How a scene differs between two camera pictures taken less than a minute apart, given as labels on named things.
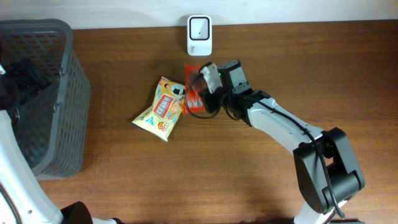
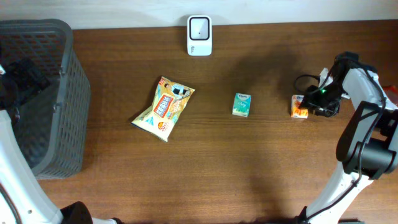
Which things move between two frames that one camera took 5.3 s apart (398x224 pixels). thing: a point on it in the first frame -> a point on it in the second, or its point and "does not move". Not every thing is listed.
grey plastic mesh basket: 51,130 does not move
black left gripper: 29,76 does not move
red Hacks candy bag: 193,101 -> 392,93
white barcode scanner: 199,35 does not move
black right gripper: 209,96 -> 312,98
